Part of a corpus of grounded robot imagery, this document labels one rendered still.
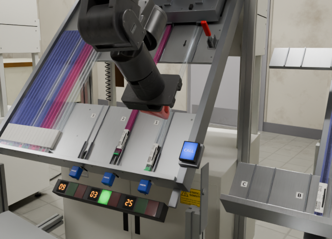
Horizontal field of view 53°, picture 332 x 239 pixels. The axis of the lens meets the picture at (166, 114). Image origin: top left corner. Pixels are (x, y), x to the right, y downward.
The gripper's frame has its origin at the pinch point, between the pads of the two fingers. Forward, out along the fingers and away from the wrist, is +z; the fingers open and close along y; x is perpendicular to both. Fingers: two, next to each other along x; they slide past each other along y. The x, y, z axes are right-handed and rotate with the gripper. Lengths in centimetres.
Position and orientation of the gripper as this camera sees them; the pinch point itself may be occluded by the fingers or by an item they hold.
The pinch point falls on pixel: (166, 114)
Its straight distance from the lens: 68.0
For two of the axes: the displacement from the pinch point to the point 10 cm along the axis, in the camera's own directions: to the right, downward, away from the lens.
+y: -9.0, -0.8, 4.2
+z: 3.2, 5.3, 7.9
